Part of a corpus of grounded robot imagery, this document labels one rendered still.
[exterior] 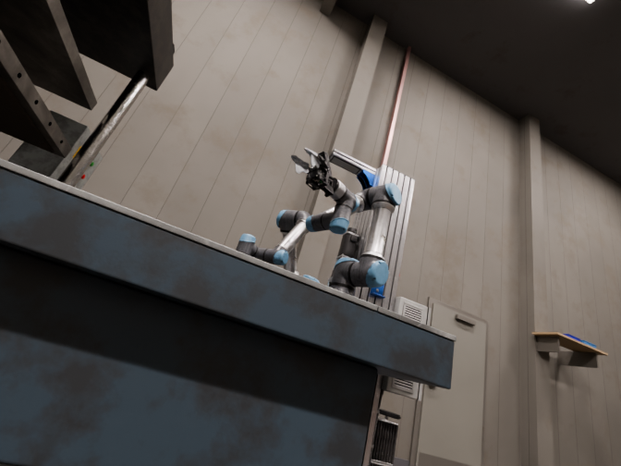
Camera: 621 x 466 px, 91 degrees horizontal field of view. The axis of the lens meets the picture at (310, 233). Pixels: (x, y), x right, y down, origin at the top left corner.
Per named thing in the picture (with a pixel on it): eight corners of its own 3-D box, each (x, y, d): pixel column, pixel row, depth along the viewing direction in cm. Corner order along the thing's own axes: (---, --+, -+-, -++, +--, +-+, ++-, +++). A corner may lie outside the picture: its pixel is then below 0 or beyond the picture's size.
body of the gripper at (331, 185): (318, 176, 113) (337, 193, 120) (322, 158, 117) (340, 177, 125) (303, 182, 118) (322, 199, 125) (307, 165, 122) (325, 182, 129)
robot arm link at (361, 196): (358, 189, 170) (299, 214, 136) (374, 185, 163) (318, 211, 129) (363, 209, 172) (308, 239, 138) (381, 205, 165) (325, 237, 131)
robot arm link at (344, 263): (339, 290, 152) (346, 265, 157) (362, 291, 143) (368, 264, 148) (324, 282, 145) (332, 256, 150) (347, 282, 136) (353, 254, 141)
